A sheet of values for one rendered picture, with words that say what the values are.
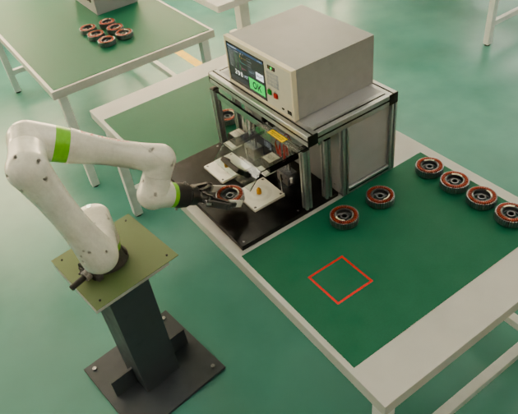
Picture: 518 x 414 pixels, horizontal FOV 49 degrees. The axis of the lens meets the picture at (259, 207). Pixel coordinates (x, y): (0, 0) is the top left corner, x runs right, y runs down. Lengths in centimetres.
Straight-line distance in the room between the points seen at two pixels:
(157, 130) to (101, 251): 110
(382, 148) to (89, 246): 121
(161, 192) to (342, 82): 79
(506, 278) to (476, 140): 201
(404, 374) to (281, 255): 63
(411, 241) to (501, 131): 208
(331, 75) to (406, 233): 64
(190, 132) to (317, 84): 91
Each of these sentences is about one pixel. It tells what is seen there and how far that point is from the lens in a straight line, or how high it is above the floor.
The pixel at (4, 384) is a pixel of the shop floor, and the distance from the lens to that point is 306.
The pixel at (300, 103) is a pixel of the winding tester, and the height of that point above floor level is 118.
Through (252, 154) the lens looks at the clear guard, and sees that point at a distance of 205.
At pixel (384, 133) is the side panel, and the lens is 233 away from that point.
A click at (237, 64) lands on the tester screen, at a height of 122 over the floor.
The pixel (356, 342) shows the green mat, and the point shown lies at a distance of 185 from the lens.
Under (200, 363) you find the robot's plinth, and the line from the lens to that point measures 275.
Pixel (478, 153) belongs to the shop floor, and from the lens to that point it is 388.
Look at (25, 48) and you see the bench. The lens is 417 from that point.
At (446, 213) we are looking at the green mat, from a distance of 227.
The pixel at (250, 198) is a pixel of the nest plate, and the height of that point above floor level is 78.
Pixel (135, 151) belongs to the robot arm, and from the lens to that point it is 193.
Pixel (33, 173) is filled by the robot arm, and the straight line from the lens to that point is 172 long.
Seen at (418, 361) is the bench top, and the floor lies 75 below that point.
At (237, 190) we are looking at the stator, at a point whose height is 85.
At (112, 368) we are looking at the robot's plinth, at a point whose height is 2.
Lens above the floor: 226
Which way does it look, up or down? 41 degrees down
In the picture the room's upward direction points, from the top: 8 degrees counter-clockwise
